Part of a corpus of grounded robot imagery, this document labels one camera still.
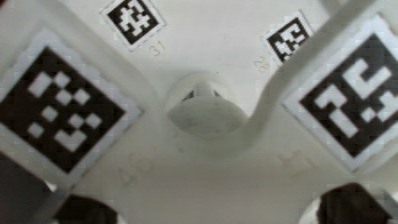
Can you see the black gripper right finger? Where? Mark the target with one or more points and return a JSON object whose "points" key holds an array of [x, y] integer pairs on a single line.
{"points": [[349, 206]]}

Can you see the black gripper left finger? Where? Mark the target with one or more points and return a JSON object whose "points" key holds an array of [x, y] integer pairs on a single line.
{"points": [[85, 211]]}

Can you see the white cylindrical table leg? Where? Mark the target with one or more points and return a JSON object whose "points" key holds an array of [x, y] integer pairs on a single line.
{"points": [[202, 105]]}

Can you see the white round table top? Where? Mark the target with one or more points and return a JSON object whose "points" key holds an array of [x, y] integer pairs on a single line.
{"points": [[209, 42]]}

